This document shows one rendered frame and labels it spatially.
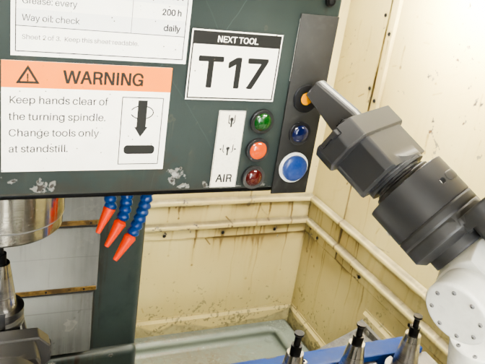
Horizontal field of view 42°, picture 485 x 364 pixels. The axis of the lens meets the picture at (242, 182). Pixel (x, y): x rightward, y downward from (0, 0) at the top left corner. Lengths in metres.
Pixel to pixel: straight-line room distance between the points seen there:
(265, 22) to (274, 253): 1.52
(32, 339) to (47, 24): 0.46
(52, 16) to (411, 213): 0.37
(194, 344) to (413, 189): 1.59
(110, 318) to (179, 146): 0.97
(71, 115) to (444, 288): 0.38
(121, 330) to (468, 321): 1.12
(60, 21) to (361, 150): 0.30
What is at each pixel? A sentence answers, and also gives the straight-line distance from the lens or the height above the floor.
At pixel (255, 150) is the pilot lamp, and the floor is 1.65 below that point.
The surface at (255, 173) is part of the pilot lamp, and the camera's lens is 0.69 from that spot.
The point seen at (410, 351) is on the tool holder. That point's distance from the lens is 1.10.
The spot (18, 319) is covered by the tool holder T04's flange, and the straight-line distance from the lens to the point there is 0.94.
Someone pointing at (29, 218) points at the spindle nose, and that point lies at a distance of 0.80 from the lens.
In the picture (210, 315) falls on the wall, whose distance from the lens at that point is 2.14.
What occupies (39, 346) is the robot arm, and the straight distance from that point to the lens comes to 0.91.
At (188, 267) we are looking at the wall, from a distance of 2.01.
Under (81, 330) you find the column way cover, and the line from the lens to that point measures 1.54.
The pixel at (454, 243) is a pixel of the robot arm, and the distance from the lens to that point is 0.62.
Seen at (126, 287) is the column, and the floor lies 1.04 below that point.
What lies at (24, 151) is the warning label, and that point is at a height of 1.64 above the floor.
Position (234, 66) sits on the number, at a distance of 0.65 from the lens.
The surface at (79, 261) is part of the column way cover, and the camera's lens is 1.43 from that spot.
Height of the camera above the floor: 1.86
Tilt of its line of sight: 22 degrees down
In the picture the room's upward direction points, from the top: 9 degrees clockwise
